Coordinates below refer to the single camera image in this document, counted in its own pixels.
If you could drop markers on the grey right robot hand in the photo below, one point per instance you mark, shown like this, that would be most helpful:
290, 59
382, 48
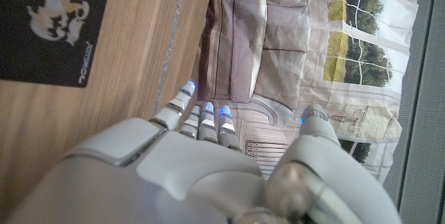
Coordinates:
194, 175

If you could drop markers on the black card with cat print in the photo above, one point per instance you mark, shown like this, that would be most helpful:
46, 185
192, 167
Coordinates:
34, 60

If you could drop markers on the printed sofa room backdrop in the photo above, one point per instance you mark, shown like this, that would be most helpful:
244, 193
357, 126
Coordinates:
278, 43

